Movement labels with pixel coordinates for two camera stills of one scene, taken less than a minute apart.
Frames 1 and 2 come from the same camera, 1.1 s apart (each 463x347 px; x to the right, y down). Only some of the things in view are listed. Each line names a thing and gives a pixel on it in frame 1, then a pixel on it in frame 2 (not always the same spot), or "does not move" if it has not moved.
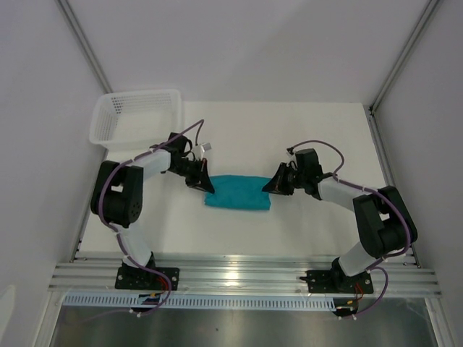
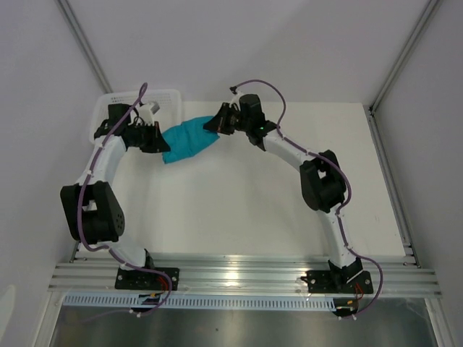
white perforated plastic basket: (135, 120) does not move
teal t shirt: (232, 191) → (188, 139)
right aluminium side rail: (384, 163) does not move
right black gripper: (277, 184) → (218, 123)
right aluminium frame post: (404, 54) does not move
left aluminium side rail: (79, 239) does not move
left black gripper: (200, 179) → (158, 144)
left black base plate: (139, 278) does not move
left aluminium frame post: (85, 43) does not move
